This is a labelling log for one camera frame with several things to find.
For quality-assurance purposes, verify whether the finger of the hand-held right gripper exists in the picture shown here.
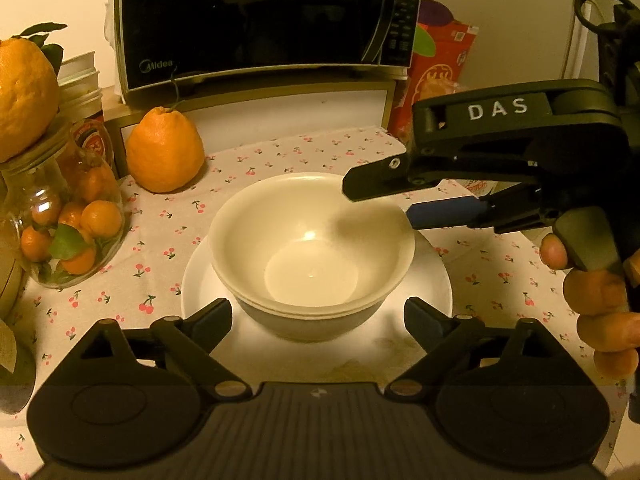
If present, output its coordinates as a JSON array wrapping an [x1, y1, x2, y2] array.
[[342, 152, 441, 203], [406, 185, 556, 232]]

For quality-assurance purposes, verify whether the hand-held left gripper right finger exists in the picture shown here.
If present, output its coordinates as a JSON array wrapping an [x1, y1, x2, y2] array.
[[384, 297, 583, 401]]

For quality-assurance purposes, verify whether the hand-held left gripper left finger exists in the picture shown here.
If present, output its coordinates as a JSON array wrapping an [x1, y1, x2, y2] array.
[[52, 298, 252, 402]]

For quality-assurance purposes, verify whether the white floral swirl plate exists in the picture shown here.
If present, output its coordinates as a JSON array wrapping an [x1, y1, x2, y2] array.
[[181, 237, 453, 386]]

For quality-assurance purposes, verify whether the person's right hand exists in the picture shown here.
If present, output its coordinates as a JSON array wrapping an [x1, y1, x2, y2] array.
[[540, 234, 640, 380]]

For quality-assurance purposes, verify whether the cherry print tablecloth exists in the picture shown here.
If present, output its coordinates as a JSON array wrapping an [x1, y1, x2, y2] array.
[[0, 122, 626, 461]]

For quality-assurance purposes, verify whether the orange cardboard box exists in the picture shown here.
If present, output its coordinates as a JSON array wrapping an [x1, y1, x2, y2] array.
[[387, 0, 481, 141]]

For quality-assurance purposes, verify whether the white stand with gold trim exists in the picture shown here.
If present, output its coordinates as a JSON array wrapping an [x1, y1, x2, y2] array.
[[102, 65, 408, 181]]

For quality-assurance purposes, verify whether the white refrigerator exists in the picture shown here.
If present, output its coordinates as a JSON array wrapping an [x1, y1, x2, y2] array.
[[425, 0, 616, 86]]

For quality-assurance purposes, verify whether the large orange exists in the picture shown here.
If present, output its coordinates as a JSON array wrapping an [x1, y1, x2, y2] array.
[[125, 106, 207, 194]]

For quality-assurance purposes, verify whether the glass jar of kumquats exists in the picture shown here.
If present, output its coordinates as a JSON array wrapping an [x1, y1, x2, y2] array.
[[0, 120, 126, 290]]

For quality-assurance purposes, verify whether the black microwave oven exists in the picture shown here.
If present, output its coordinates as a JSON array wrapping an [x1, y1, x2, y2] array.
[[114, 0, 426, 93]]

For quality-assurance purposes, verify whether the red label can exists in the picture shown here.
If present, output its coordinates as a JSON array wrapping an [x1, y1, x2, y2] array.
[[70, 110, 115, 181]]

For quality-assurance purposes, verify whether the orange with leaves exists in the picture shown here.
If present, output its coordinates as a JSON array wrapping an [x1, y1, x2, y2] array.
[[0, 22, 68, 163]]

